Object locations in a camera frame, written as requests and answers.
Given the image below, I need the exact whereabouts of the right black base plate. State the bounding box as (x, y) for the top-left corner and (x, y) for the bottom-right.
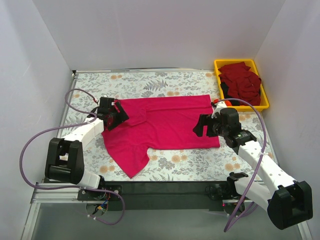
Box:
(204, 182), (241, 201)

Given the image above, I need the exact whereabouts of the magenta pink t-shirt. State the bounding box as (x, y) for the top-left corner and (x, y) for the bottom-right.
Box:
(101, 95), (220, 178)

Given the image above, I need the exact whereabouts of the floral patterned table mat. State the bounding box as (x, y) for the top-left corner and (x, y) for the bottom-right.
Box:
(49, 70), (280, 183)

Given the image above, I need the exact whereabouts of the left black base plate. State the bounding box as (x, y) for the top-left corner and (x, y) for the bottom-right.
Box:
(77, 184), (123, 201)

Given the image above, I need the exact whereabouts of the aluminium frame rail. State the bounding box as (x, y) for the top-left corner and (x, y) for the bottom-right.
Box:
(22, 181), (312, 240)

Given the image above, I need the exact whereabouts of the black and orange garment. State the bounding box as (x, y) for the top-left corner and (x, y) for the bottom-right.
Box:
(219, 82), (262, 108)

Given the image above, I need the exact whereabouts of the dark red t-shirt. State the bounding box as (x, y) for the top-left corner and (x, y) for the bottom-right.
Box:
(218, 62), (262, 106)

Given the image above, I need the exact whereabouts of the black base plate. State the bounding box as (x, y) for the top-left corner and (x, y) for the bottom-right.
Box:
(204, 182), (241, 201)
(77, 184), (123, 201)

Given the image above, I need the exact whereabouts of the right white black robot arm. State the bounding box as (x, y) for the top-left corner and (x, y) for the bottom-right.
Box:
(193, 104), (313, 230)

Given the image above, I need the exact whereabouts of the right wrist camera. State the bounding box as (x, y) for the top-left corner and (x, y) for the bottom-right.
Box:
(211, 99), (232, 119)

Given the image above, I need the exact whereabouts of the yellow plastic bin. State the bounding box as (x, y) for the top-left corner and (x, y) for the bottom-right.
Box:
(213, 58), (270, 112)

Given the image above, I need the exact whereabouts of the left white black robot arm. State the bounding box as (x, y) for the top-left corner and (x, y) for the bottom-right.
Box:
(44, 97), (129, 200)

